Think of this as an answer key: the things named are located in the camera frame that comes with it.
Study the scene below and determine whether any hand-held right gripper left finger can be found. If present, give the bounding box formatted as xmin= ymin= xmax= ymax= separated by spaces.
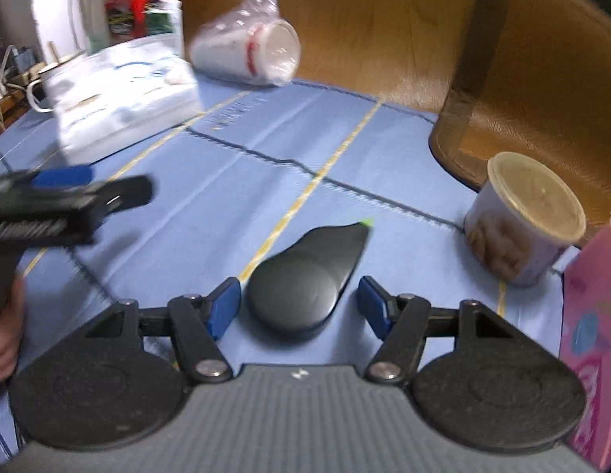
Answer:
xmin=84 ymin=277 xmax=242 ymax=385

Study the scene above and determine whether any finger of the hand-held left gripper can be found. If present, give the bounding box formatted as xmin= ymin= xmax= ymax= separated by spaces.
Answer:
xmin=0 ymin=164 xmax=95 ymax=193
xmin=95 ymin=174 xmax=154 ymax=216

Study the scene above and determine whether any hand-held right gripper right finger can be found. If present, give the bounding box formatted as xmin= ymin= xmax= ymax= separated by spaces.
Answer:
xmin=359 ymin=276 xmax=514 ymax=384

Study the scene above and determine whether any black oval case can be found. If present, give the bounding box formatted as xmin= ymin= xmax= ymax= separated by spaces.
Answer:
xmin=247 ymin=219 xmax=374 ymax=334

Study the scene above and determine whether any white tissue pack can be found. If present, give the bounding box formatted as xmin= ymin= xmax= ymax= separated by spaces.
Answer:
xmin=43 ymin=39 xmax=203 ymax=164

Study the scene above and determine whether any person's left hand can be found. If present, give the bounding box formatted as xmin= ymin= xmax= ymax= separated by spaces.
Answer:
xmin=0 ymin=276 xmax=25 ymax=386

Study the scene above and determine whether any white enamel mug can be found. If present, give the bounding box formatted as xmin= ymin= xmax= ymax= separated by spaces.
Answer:
xmin=26 ymin=50 xmax=89 ymax=113

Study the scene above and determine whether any blue tablecloth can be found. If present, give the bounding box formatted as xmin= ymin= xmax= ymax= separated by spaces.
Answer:
xmin=0 ymin=76 xmax=582 ymax=473

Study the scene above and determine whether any can with tan lid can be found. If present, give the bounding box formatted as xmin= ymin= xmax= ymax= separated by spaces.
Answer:
xmin=464 ymin=152 xmax=587 ymax=287

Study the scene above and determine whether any green carton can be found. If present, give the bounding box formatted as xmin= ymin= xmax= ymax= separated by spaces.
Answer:
xmin=145 ymin=0 xmax=183 ymax=58

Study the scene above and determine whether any plastic-wrapped cup stack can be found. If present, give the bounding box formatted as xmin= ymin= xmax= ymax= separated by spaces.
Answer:
xmin=188 ymin=0 xmax=302 ymax=88

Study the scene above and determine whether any red food box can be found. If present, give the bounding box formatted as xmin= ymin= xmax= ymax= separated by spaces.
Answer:
xmin=102 ymin=0 xmax=169 ymax=38

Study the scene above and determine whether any pink gift bag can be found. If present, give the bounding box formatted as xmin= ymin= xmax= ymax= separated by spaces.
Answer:
xmin=557 ymin=214 xmax=611 ymax=473

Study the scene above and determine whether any brown wooden chair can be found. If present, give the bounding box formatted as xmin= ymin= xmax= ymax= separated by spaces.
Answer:
xmin=428 ymin=0 xmax=611 ymax=208

